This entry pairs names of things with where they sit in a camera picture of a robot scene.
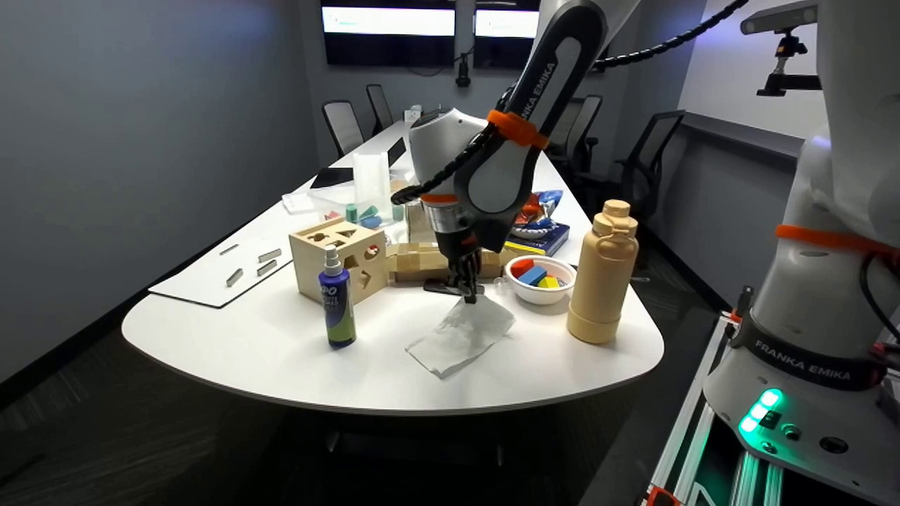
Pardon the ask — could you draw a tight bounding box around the yellow foam block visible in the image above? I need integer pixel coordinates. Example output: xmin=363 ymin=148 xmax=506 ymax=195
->
xmin=537 ymin=276 xmax=560 ymax=287

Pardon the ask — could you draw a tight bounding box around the purple green spray bottle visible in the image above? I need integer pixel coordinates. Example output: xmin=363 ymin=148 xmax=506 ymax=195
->
xmin=319 ymin=246 xmax=357 ymax=349

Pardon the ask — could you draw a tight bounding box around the blue book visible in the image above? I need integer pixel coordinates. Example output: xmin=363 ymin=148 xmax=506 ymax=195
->
xmin=506 ymin=221 xmax=568 ymax=256

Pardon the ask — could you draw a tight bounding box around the white tissue sheet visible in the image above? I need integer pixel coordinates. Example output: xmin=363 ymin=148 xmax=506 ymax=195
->
xmin=409 ymin=298 xmax=515 ymax=378

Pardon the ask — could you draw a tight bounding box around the black camera on stand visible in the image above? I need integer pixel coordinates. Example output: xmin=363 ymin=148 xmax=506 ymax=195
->
xmin=740 ymin=0 xmax=823 ymax=96

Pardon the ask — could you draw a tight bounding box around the white paper sheet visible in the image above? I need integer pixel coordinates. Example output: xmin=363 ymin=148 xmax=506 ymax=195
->
xmin=149 ymin=238 xmax=290 ymax=308

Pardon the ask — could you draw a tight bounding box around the wooden shape sorter cube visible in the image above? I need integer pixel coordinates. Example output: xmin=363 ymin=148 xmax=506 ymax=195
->
xmin=290 ymin=219 xmax=389 ymax=302

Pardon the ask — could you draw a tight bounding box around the tan insulated water bottle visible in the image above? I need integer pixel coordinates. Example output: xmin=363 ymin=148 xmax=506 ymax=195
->
xmin=565 ymin=200 xmax=640 ymax=344

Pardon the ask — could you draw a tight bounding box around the blue plastic packet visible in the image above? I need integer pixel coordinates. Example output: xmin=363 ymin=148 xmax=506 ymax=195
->
xmin=515 ymin=187 xmax=564 ymax=228

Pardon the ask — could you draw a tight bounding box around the red foam block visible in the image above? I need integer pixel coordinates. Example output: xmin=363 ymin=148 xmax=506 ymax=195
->
xmin=512 ymin=259 xmax=534 ymax=278

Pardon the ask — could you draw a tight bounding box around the clear plastic container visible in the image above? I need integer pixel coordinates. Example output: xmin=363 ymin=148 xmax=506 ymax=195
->
xmin=356 ymin=150 xmax=392 ymax=219

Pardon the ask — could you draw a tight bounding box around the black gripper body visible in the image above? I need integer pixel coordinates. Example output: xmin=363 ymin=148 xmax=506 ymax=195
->
xmin=436 ymin=228 xmax=481 ymax=278

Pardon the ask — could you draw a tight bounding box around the blue foam block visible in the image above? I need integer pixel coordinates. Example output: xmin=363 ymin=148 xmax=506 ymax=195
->
xmin=517 ymin=263 xmax=545 ymax=287

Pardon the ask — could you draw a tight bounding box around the white bowl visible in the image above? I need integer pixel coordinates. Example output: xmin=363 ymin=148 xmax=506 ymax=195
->
xmin=503 ymin=256 xmax=578 ymax=305

